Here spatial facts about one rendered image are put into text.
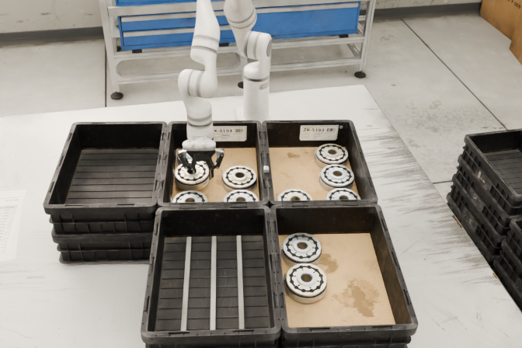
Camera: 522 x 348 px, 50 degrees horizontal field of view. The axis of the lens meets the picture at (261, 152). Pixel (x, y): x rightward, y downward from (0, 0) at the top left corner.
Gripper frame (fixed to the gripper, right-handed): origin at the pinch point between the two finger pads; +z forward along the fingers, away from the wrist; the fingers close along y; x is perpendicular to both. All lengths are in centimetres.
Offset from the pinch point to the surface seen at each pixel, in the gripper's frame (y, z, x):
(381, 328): -41, -5, 59
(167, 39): 32, 49, -189
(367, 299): -42, 5, 43
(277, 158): -23.6, 4.5, -12.8
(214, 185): -3.4, 4.4, 0.2
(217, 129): -4.0, -3.3, -18.4
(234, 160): -9.5, 4.4, -11.9
